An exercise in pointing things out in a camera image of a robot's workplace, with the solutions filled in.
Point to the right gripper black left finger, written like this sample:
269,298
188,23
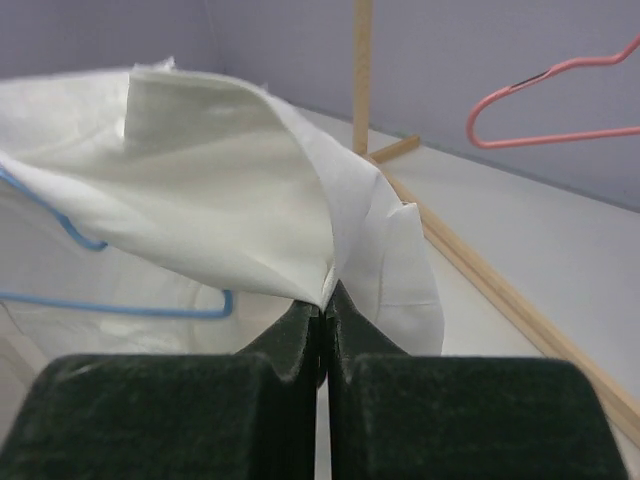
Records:
247,415

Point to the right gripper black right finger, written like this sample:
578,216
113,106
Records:
394,415

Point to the blue hanger hook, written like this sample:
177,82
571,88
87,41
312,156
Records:
47,260

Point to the white shirt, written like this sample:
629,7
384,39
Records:
214,179

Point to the pink wire hanger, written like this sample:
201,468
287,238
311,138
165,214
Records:
544,108

